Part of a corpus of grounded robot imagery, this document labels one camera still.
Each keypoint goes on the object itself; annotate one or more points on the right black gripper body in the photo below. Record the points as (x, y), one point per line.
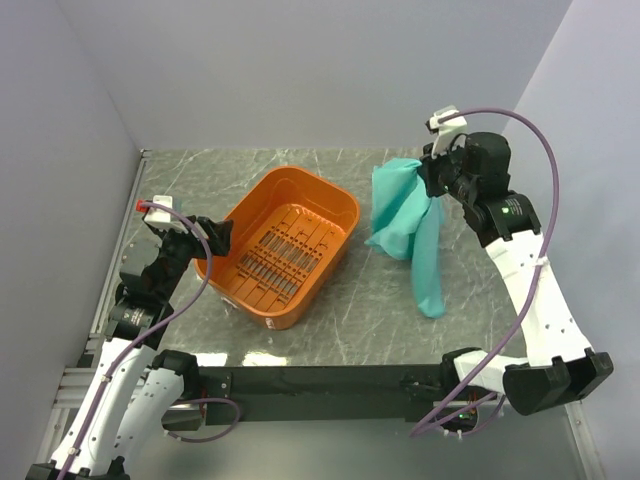
(444, 172)

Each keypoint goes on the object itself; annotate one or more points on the aluminium rail frame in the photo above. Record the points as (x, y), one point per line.
(61, 412)

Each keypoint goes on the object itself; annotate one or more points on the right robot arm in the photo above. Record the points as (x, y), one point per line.
(560, 365)

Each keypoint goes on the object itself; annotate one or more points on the black base beam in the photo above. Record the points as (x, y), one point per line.
(310, 393)

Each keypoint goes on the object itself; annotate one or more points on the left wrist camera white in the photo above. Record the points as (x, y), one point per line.
(161, 219)

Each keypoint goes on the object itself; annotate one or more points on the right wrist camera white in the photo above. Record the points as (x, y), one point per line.
(449, 133)

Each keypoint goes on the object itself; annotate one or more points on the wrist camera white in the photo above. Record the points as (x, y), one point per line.
(161, 219)
(449, 133)

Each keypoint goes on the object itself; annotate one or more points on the teal t shirt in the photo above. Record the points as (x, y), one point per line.
(405, 225)

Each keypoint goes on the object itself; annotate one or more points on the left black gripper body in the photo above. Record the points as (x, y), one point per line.
(179, 248)

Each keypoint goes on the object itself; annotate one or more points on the orange plastic basket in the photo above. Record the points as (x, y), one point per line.
(289, 233)

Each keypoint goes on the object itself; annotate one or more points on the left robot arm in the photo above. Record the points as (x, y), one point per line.
(136, 382)

